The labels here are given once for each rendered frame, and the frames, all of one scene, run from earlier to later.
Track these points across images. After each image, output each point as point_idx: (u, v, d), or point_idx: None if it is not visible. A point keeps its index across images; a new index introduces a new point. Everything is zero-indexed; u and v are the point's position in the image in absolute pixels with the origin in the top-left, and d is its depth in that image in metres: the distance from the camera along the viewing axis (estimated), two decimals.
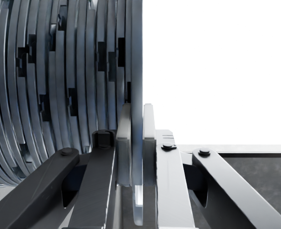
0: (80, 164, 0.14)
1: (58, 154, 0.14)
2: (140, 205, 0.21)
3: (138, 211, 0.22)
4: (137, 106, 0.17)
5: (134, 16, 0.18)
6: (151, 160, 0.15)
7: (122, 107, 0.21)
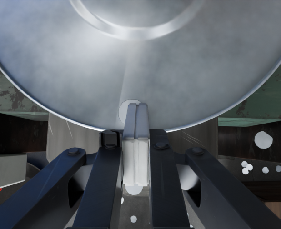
0: (87, 164, 0.14)
1: (65, 154, 0.14)
2: None
3: None
4: None
5: (233, 97, 0.22)
6: (144, 160, 0.15)
7: (127, 107, 0.21)
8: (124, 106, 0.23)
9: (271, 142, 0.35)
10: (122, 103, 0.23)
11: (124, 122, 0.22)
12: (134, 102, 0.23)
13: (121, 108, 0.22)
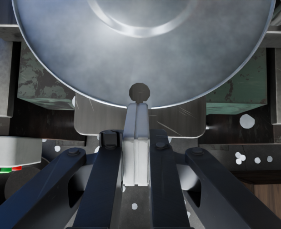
0: (87, 164, 0.14)
1: (65, 154, 0.14)
2: None
3: None
4: None
5: None
6: (145, 160, 0.15)
7: (128, 107, 0.21)
8: None
9: (253, 123, 0.42)
10: None
11: None
12: None
13: None
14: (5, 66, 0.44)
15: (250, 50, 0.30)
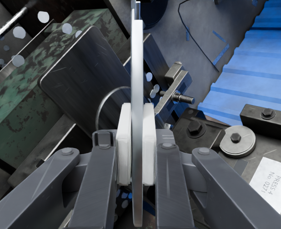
0: (81, 164, 0.14)
1: (59, 154, 0.14)
2: (139, 21, 0.18)
3: (137, 29, 0.18)
4: None
5: None
6: (151, 160, 0.15)
7: (122, 107, 0.21)
8: None
9: None
10: None
11: None
12: None
13: None
14: (124, 20, 0.67)
15: None
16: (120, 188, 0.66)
